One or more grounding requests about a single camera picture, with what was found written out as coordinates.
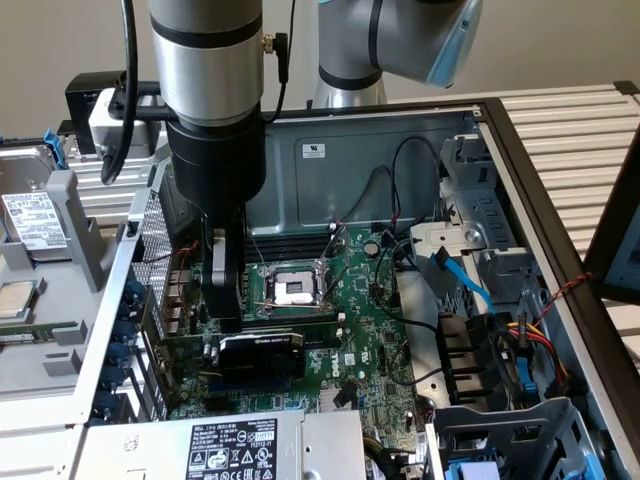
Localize white black wrist camera box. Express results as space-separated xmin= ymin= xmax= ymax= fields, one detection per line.
xmin=64 ymin=72 xmax=171 ymax=156

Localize CPU chip with silver lid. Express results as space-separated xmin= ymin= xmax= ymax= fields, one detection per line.
xmin=0 ymin=279 xmax=39 ymax=321

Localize silver metal disk bay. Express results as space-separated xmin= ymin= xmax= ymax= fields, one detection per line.
xmin=409 ymin=134 xmax=551 ymax=311
xmin=429 ymin=397 xmax=601 ymax=480

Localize black Nvidia graphics card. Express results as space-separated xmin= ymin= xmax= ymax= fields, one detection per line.
xmin=149 ymin=329 xmax=306 ymax=401

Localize green Dell motherboard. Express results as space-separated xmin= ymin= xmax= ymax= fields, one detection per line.
xmin=164 ymin=227 xmax=431 ymax=451

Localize dark framed screen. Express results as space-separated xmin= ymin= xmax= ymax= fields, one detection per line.
xmin=582 ymin=99 xmax=640 ymax=301

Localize red yellow power wires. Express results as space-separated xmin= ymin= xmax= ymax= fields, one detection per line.
xmin=492 ymin=309 xmax=571 ymax=381

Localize silver hard disk drive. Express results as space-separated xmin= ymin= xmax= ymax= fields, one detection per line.
xmin=0 ymin=144 xmax=71 ymax=264

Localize grey metal PC case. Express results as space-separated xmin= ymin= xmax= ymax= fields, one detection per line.
xmin=69 ymin=97 xmax=640 ymax=480

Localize thin black antenna cable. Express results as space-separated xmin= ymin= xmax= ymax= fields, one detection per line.
xmin=259 ymin=32 xmax=291 ymax=121

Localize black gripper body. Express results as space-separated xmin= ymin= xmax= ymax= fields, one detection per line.
xmin=166 ymin=107 xmax=267 ymax=226

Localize green RAM stick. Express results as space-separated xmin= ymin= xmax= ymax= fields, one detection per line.
xmin=0 ymin=322 xmax=81 ymax=346

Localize silver power supply unit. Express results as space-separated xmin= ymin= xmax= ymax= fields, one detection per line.
xmin=74 ymin=409 xmax=369 ymax=480

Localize red black twisted wire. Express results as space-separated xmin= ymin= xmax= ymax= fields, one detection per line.
xmin=144 ymin=244 xmax=201 ymax=316
xmin=544 ymin=272 xmax=594 ymax=321

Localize blue slot retention clip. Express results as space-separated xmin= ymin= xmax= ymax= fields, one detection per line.
xmin=107 ymin=342 xmax=132 ymax=374
xmin=124 ymin=278 xmax=151 ymax=314
xmin=112 ymin=319 xmax=139 ymax=344
xmin=97 ymin=389 xmax=124 ymax=419

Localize blue SATA wire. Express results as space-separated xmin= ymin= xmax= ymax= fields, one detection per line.
xmin=514 ymin=354 xmax=539 ymax=401
xmin=429 ymin=247 xmax=496 ymax=316

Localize black RAM slot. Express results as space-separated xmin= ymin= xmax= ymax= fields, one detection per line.
xmin=242 ymin=315 xmax=341 ymax=329
xmin=247 ymin=244 xmax=326 ymax=257
xmin=249 ymin=234 xmax=334 ymax=246
xmin=299 ymin=327 xmax=342 ymax=347

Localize black plastic fan shroud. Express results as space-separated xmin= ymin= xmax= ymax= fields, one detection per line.
xmin=437 ymin=309 xmax=501 ymax=406

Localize metal CPU socket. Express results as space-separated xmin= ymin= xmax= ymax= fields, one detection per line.
xmin=252 ymin=224 xmax=351 ymax=321

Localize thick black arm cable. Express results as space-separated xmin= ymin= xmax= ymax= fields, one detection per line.
xmin=101 ymin=0 xmax=139 ymax=186

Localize black looped wire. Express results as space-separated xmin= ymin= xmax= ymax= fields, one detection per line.
xmin=344 ymin=164 xmax=396 ymax=226
xmin=392 ymin=137 xmax=441 ymax=236

